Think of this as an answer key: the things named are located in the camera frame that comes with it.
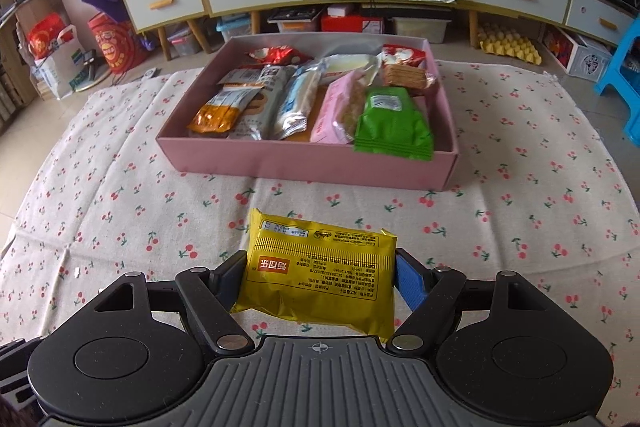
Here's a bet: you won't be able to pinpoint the orange silver snack packet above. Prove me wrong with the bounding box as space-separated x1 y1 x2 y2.
187 89 261 138

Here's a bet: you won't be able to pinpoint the red toy box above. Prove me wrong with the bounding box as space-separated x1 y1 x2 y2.
542 27 581 60

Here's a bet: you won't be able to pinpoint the wooden bookshelf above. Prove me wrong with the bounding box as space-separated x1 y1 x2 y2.
0 0 61 132

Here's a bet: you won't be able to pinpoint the white printed crate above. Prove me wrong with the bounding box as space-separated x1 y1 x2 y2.
566 39 613 78

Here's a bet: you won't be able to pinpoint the blue plastic stool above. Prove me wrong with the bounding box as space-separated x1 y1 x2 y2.
594 14 640 138

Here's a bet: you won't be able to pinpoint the red flat box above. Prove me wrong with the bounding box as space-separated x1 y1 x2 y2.
320 13 386 35

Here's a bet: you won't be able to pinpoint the clear wafer biscuit packet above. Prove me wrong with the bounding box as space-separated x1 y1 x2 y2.
382 64 439 96

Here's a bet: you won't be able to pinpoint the red printed lantern bag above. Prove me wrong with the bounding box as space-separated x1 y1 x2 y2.
87 13 148 74

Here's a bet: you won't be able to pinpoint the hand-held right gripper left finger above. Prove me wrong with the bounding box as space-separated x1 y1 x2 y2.
92 252 256 354

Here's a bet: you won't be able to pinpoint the small clear storage bin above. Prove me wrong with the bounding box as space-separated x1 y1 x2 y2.
167 24 203 56

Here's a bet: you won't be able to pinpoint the red white striped snack packet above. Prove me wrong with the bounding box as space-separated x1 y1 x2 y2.
248 47 303 68

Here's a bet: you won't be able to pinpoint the cherry print cloth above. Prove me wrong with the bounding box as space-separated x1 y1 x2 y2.
0 57 640 427

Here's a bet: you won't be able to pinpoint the white cookie snack packet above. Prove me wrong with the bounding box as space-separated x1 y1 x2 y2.
227 64 298 141

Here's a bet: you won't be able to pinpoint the person's left forearm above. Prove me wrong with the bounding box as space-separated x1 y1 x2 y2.
0 407 46 427

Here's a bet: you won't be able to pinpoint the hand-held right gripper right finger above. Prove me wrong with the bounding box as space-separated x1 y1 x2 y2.
385 248 548 352

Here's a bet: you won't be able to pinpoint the pale green snack packet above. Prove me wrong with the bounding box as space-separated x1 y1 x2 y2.
320 54 378 86

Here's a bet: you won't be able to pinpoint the clear bin blue lid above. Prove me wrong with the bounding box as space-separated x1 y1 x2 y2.
216 14 251 42

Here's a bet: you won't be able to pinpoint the blue silver snack packet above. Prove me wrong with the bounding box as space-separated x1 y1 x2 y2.
272 62 326 141

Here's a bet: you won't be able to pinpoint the red snack packet white circles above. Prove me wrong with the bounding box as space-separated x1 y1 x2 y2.
380 44 427 70

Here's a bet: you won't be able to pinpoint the clear storage bin white lid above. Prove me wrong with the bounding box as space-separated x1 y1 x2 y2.
391 17 448 44

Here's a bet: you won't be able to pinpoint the clear bin with black keyboard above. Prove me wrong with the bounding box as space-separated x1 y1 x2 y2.
267 7 325 32

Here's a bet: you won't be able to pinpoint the pink cardboard box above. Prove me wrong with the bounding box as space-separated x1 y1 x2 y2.
156 34 460 192

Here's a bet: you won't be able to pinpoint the red gift bag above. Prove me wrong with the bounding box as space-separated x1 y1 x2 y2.
27 13 68 60

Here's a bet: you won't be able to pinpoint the yellow egg tray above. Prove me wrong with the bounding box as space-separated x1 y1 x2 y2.
477 23 543 64

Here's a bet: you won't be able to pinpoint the pink snack packet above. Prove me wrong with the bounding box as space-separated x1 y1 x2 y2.
310 72 371 145

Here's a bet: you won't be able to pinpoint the yellow snack packet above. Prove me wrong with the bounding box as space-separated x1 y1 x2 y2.
231 208 398 343

